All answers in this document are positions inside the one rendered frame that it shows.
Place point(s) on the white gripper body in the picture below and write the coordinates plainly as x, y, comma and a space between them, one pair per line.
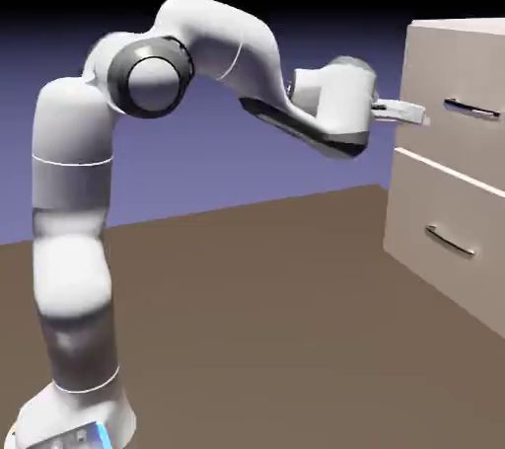
402, 111

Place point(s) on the beige cabinet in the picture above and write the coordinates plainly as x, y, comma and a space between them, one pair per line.
453, 188

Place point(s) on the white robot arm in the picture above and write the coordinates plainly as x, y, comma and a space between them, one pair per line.
75, 180

